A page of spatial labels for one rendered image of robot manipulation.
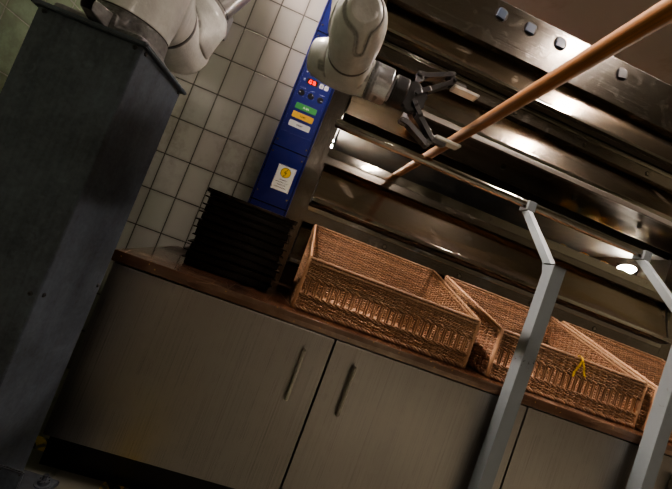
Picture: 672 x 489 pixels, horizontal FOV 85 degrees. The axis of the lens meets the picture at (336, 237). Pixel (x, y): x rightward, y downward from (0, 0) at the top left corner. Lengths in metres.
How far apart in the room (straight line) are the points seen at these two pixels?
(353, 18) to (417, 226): 1.05
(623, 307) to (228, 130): 1.96
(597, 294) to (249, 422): 1.64
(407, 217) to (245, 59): 0.94
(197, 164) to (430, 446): 1.28
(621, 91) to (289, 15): 1.57
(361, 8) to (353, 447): 1.03
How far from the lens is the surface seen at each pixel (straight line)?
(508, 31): 2.05
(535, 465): 1.38
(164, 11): 0.95
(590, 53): 0.73
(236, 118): 1.62
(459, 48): 1.91
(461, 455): 1.26
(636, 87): 2.36
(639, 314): 2.28
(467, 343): 1.22
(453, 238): 1.69
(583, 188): 1.87
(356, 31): 0.76
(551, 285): 1.18
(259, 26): 1.76
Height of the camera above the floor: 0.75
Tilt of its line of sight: 3 degrees up
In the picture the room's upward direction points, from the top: 21 degrees clockwise
